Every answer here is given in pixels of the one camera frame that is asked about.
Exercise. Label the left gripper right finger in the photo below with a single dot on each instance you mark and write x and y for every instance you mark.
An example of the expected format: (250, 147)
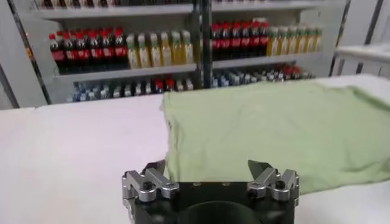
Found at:
(268, 181)

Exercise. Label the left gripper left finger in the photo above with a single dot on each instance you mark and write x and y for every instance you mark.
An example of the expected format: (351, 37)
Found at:
(152, 182)

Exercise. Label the light green shirt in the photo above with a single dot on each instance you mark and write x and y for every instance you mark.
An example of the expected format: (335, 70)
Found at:
(259, 131)

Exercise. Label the small dark drink bottle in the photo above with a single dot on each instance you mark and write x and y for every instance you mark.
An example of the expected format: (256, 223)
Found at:
(127, 90)
(148, 88)
(269, 76)
(138, 89)
(116, 91)
(261, 77)
(277, 75)

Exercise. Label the small cola bottle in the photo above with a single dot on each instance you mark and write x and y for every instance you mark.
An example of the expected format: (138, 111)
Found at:
(293, 72)
(159, 86)
(170, 85)
(284, 72)

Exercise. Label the small green water bottle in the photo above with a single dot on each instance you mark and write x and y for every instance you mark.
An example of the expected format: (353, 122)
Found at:
(104, 92)
(243, 78)
(92, 93)
(252, 78)
(233, 79)

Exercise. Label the small blue water bottle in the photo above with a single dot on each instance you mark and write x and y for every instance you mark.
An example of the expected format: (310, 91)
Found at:
(74, 95)
(83, 94)
(216, 81)
(224, 81)

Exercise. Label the red cap cola bottle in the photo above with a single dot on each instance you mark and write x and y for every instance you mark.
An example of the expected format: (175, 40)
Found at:
(236, 40)
(264, 39)
(246, 40)
(226, 41)
(255, 39)
(108, 50)
(70, 53)
(95, 51)
(57, 54)
(216, 42)
(83, 52)
(120, 49)

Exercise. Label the open beverage display cabinet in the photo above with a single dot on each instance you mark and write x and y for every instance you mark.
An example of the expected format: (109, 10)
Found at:
(206, 45)

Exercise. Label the white side table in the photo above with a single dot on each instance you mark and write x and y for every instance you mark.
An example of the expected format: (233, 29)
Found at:
(362, 51)

